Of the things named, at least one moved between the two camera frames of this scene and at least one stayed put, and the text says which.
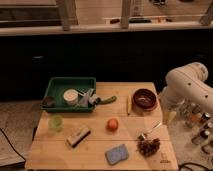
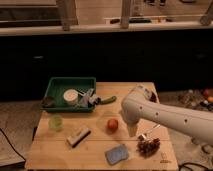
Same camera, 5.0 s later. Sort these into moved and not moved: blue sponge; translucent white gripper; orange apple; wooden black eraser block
Moved: translucent white gripper
Not moved: wooden black eraser block; orange apple; blue sponge
